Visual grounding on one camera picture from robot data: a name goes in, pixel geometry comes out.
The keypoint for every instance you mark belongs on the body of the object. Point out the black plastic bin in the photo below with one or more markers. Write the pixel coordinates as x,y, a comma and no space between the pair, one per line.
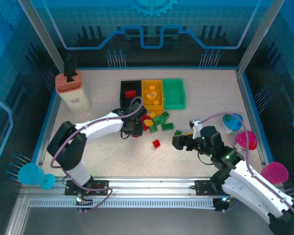
131,85

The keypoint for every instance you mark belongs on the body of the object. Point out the yellow plastic bin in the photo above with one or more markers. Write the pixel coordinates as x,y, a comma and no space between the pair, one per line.
159,85

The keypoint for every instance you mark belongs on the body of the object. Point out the green plastic bin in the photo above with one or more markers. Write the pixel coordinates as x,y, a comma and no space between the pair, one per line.
174,95

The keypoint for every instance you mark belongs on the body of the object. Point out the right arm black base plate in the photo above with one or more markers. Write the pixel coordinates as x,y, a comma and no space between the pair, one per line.
202,187

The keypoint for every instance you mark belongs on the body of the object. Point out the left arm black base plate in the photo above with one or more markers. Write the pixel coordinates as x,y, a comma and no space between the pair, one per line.
100,187

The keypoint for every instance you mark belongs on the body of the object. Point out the white container with blue lid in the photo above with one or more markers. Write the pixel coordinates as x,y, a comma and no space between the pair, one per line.
231,122

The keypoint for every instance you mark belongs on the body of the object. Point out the small black controller with LED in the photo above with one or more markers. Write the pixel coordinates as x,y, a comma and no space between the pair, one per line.
82,202
223,203

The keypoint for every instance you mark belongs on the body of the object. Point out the pink plastic cup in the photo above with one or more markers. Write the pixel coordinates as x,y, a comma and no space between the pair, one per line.
275,172

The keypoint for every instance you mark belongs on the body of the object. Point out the pink lidded plastic bowl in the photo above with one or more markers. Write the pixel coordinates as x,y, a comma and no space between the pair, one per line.
251,142

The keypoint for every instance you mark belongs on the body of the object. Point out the aluminium side rail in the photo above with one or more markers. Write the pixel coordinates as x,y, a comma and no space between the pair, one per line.
250,110

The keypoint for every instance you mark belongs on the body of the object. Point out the red lego brick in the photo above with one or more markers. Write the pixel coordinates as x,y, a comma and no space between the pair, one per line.
130,93
156,143
144,120
135,136

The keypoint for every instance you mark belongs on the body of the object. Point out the small yellow lego brick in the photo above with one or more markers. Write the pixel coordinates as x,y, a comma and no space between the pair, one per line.
152,87

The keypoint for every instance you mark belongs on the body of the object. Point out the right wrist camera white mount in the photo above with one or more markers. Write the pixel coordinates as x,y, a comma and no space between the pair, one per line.
196,126

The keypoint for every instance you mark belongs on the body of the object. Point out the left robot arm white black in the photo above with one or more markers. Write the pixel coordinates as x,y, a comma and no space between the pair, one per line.
100,124

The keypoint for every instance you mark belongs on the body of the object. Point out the blue plastic goblet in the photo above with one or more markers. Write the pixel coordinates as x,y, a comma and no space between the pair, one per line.
30,173

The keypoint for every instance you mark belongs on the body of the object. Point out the aluminium frame post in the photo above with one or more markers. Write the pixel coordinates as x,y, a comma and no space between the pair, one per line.
40,27
263,27

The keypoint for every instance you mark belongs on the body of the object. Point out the pink and cream knife block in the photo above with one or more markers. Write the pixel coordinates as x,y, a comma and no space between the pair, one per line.
73,98

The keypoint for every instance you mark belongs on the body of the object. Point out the aluminium mounting rail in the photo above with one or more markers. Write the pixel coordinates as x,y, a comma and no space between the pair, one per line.
149,188

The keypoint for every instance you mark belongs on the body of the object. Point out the yellow lego brick with hole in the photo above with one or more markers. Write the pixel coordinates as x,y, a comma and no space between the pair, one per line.
149,96

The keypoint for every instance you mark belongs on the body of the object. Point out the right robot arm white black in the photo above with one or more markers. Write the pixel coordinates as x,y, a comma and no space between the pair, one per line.
254,191

